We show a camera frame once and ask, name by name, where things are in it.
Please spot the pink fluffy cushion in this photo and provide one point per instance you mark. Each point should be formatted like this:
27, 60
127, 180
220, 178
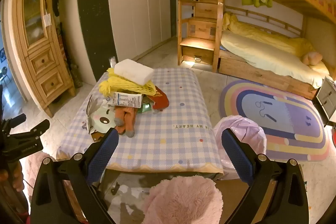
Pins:
181, 200

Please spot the white foam block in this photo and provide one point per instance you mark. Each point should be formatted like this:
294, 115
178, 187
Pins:
134, 73

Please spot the person's left hand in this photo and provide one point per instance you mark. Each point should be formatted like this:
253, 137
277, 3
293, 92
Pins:
13, 176

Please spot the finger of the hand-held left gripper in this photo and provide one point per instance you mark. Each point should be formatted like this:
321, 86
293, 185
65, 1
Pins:
15, 120
34, 129

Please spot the white medicine box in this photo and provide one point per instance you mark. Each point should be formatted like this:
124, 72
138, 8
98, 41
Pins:
127, 100

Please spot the wooden glass-door cabinet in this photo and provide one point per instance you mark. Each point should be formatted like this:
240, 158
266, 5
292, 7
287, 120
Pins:
39, 37

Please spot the dark patterned bag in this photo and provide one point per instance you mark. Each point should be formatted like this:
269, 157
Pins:
76, 74

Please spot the green packet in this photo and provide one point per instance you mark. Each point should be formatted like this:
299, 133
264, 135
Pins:
145, 108

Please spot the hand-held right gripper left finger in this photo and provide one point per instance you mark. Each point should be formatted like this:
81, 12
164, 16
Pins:
103, 153

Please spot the cartoon paper bag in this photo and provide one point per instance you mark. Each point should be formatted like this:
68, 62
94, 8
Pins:
99, 116

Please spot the wooden bunk bed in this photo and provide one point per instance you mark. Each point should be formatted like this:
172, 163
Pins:
262, 71

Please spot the wooden staircase with drawers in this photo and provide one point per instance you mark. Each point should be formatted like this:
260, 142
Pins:
199, 27

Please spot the trash bin with pink bag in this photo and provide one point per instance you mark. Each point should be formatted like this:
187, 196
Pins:
241, 129

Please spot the pale yellow bed sheet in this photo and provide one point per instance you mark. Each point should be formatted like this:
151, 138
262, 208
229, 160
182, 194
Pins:
262, 58

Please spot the red packet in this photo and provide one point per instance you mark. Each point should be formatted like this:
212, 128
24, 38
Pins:
160, 100

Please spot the red bin with bag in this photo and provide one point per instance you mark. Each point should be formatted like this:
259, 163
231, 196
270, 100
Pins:
333, 137

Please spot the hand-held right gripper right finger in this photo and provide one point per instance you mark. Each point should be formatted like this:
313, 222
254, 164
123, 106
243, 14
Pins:
237, 158

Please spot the yellow duvet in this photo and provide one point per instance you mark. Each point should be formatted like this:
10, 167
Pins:
262, 37

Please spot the rainbow oval rug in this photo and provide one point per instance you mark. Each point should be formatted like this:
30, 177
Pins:
275, 121

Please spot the grey nightstand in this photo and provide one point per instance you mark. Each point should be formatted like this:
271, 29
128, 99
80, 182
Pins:
326, 98

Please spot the yellow foam net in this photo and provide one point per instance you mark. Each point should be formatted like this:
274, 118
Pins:
118, 85

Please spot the beige plush toy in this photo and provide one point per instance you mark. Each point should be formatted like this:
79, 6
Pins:
312, 57

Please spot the orange plush toy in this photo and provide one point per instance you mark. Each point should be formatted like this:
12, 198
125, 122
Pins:
126, 119

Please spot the white wardrobe with round holes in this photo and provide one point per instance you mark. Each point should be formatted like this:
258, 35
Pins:
136, 3

